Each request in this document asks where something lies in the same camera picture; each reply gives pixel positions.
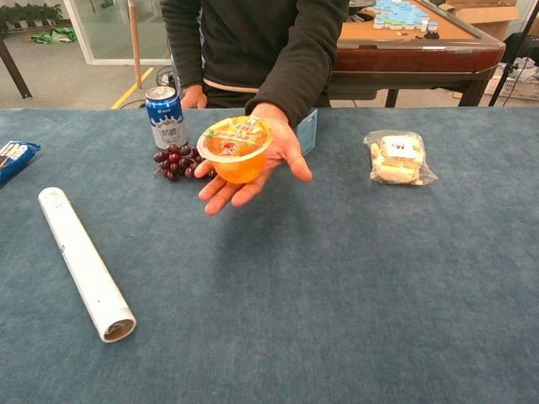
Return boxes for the brown mahjong table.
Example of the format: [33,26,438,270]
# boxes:
[330,0,506,109]

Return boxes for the person's left arm black sleeve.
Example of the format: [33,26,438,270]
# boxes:
[246,0,350,127]

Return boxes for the pile of blue mahjong tiles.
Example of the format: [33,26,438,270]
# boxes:
[372,0,430,30]

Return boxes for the person's right hand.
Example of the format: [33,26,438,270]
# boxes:
[180,83,209,109]

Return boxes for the white plastic basket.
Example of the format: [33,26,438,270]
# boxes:
[483,58,539,102]

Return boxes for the orange jelly cup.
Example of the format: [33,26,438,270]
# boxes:
[196,115,274,185]

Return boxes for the cardboard box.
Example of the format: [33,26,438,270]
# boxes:
[437,0,523,41]

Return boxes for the person's right arm black sleeve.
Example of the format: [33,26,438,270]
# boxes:
[159,0,207,90]

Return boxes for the black slanted table leg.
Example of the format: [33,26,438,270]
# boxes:
[0,37,34,100]

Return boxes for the person's torso black sweater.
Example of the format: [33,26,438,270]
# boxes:
[197,0,334,109]

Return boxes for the black tripod stand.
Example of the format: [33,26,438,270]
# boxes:
[488,0,539,107]

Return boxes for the white paper roll tube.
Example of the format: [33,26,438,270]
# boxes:
[37,186,138,344]

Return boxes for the blue felt table cover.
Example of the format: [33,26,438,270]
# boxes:
[0,107,539,404]

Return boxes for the blue white milk can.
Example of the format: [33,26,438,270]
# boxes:
[145,87,189,151]

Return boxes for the wooden pole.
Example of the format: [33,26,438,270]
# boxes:
[128,0,143,89]

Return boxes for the clear bag of biscuits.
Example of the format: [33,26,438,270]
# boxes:
[363,130,439,187]

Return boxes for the blue cookie packet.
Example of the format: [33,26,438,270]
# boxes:
[0,140,42,189]

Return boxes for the light blue card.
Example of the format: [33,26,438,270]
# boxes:
[296,108,319,157]

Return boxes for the dark red grape bunch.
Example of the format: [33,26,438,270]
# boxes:
[152,143,218,183]

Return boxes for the row of potted plants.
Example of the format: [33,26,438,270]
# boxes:
[0,2,64,31]

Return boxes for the person's left hand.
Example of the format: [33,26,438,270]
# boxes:
[194,102,313,217]

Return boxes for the green cloth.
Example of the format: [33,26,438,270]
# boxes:
[31,27,79,45]

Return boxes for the black floor cables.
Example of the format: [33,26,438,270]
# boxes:
[154,65,183,97]

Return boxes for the person's arm black sleeve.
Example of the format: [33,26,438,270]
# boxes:
[159,0,207,90]
[246,0,350,127]

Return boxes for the white framed glass door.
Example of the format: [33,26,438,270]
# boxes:
[62,0,172,66]

